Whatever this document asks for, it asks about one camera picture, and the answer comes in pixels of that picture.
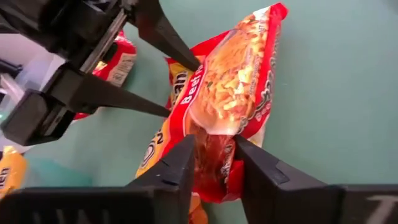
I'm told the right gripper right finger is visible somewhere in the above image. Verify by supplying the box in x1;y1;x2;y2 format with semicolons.
233;134;346;224

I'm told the red beef Maruchan noodle packet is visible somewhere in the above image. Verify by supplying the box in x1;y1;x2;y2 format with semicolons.
164;2;289;205
73;29;137;121

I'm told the orange-red Maruchan noodle packet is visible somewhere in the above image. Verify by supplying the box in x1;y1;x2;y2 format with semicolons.
135;57;209;224

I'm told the yellow Maruchan noodle packet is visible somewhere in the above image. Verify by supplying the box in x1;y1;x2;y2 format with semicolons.
0;145;29;200

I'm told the clear plastic bin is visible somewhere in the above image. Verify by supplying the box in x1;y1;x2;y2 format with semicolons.
0;32;68;150

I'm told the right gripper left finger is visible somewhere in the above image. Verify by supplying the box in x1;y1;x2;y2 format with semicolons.
126;134;196;224

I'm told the green plastic bin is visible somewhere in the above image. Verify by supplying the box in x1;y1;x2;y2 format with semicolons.
21;155;94;189

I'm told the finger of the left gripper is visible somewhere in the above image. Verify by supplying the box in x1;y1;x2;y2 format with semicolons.
45;63;172;118
132;0;201;72

